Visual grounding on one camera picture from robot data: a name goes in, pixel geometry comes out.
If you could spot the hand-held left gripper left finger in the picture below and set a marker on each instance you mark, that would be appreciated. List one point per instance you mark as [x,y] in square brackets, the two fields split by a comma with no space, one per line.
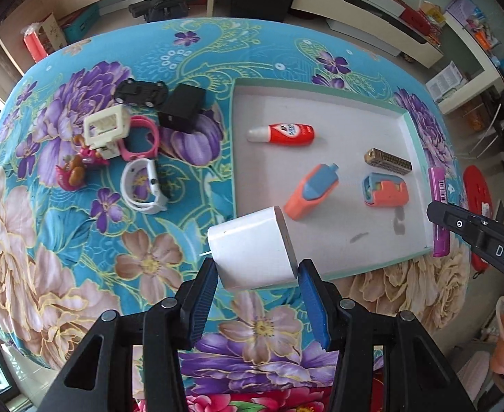
[202,296]

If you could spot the teal-rimmed white tray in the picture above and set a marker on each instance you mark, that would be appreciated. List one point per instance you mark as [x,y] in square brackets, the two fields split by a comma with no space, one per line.
[342,146]

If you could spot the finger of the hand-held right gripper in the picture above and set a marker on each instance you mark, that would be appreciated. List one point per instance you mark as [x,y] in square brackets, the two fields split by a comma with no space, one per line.
[453,225]

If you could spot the purple rectangular case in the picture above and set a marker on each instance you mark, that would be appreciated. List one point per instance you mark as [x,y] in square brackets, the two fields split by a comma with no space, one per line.
[440,189]

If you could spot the red stool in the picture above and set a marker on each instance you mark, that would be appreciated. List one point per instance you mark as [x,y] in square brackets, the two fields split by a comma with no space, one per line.
[477,206]

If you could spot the white wall charger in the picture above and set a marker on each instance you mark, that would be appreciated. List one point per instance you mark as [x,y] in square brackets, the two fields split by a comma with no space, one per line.
[252,244]

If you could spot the red glue tube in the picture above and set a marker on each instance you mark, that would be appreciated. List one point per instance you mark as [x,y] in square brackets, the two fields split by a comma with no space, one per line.
[286,133]

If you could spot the white tv stand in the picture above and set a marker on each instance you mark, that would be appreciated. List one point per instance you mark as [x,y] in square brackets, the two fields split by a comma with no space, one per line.
[363,25]

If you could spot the white desk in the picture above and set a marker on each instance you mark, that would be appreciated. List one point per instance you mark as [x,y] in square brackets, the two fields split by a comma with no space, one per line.
[475,47]

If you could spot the white plastic frame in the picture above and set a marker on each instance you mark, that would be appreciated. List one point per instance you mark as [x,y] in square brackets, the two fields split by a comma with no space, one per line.
[106,126]

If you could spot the pink watch band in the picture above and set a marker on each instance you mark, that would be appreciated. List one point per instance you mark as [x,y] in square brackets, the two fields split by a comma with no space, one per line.
[154,137]

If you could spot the black wall charger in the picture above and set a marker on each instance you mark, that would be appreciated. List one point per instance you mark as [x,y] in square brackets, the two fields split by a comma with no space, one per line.
[181,109]

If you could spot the teal plastic crate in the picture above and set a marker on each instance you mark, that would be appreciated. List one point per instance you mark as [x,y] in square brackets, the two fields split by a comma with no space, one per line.
[80,25]

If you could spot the orange and blue box cutter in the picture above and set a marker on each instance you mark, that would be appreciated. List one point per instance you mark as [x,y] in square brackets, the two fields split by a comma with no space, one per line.
[307,195]
[387,193]

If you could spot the white wrist watch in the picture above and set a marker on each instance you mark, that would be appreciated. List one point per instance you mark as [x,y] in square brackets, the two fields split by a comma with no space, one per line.
[153,180]

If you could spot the black toy car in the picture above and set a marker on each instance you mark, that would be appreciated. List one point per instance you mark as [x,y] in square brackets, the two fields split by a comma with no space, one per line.
[140,92]

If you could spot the white printed paper sheet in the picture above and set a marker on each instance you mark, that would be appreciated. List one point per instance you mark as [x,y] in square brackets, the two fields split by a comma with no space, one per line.
[445,80]

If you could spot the pink toy figure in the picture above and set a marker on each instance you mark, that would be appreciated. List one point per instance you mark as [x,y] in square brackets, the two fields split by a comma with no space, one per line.
[69,176]

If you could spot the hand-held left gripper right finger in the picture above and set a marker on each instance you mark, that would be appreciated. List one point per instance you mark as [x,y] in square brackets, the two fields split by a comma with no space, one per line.
[316,304]

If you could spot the red patterned flat box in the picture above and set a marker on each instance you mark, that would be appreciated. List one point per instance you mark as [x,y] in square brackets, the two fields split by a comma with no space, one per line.
[417,19]

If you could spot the gold patterned lighter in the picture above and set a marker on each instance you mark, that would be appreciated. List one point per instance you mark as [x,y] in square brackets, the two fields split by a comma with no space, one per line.
[387,161]

